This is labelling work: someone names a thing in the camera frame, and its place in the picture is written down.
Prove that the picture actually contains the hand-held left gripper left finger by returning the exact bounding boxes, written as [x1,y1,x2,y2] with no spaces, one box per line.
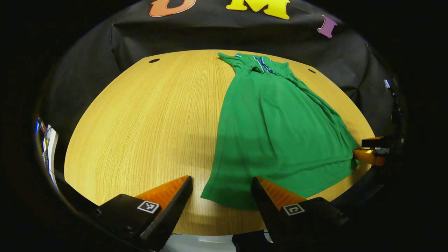
[96,175,194,252]

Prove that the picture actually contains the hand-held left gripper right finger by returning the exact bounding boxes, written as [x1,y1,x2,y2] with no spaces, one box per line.
[251,176,350,251]

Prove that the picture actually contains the green T-shirt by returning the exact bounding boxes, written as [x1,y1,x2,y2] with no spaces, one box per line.
[200,52,360,211]

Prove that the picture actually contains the thin dark stand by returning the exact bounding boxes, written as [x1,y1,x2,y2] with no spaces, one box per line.
[383,79,403,123]

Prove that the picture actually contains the black backdrop cloth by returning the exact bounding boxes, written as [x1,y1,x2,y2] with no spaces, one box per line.
[38,0,403,175]

